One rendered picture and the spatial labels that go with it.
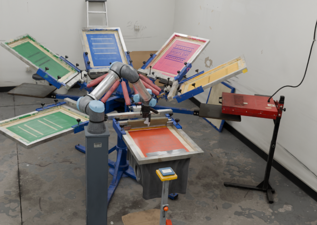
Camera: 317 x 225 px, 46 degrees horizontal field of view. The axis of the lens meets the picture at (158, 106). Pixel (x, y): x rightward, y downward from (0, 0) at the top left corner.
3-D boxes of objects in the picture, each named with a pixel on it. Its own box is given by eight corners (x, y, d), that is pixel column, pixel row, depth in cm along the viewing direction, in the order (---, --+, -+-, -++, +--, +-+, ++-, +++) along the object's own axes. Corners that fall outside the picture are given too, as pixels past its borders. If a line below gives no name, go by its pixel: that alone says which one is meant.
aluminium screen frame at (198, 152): (203, 155, 318) (204, 152, 316) (138, 164, 297) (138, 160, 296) (168, 120, 386) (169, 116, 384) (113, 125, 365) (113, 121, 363)
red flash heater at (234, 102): (273, 106, 430) (275, 96, 426) (279, 121, 388) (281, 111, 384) (221, 100, 438) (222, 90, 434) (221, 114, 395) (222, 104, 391)
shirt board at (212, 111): (238, 113, 437) (239, 107, 434) (240, 127, 400) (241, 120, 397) (127, 100, 454) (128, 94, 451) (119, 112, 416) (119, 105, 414)
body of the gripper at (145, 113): (139, 115, 356) (140, 104, 352) (148, 114, 359) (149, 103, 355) (142, 119, 349) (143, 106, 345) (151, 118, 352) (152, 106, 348)
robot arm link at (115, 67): (83, 109, 286) (127, 61, 305) (71, 104, 295) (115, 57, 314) (90, 119, 294) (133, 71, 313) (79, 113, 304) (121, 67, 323)
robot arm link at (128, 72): (136, 64, 298) (159, 101, 333) (127, 61, 305) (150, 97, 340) (127, 75, 294) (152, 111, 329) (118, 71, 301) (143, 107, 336)
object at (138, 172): (149, 189, 323) (151, 156, 312) (140, 190, 320) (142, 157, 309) (133, 163, 363) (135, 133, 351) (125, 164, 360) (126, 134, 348)
